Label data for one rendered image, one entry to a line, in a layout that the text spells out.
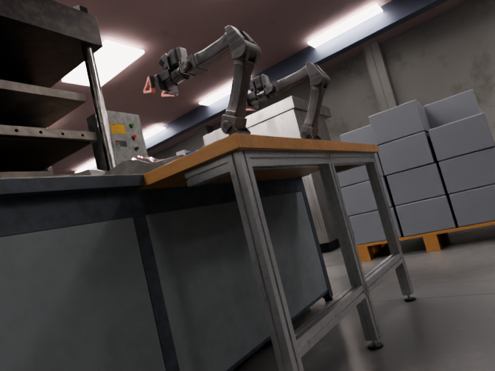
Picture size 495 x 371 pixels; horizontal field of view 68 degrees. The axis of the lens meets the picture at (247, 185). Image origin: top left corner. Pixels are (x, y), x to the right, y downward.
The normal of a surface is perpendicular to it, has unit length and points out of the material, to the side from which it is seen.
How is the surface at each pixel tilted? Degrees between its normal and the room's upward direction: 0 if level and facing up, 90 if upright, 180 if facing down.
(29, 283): 90
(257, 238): 90
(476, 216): 90
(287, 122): 90
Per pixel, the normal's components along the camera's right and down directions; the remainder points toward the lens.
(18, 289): 0.80, -0.25
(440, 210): -0.53, 0.04
